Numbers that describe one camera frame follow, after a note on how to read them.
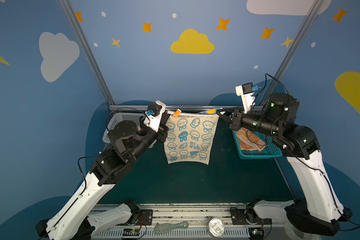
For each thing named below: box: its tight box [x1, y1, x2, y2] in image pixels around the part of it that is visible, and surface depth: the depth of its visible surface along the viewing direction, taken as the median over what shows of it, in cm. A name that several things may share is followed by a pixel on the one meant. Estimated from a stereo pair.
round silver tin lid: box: [206, 218, 225, 238], surface depth 69 cm
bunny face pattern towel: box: [164, 112, 220, 165], surface depth 70 cm
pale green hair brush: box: [154, 221, 189, 235], surface depth 73 cm
